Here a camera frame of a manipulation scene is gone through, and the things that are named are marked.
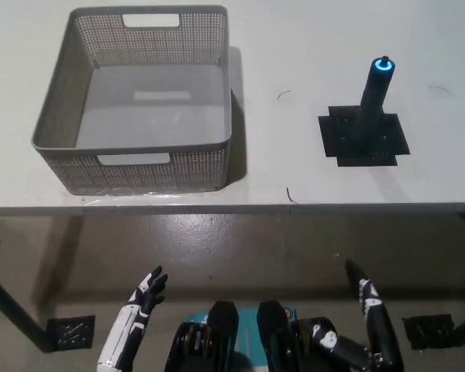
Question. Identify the white and black right hand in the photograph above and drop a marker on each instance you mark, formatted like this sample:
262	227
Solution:
383	333

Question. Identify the white and black left hand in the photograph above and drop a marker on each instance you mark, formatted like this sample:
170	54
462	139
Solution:
128	329

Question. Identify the black electric screwdriver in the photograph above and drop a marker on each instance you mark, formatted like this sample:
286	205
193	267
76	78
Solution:
372	104

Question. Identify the black and teal robot body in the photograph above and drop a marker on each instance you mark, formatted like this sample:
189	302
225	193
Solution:
222	321

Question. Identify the grey perforated plastic basket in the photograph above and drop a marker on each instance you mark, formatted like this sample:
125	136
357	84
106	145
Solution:
139	174

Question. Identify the black taped screwdriver stand base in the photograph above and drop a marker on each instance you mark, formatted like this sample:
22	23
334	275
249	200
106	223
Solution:
333	135

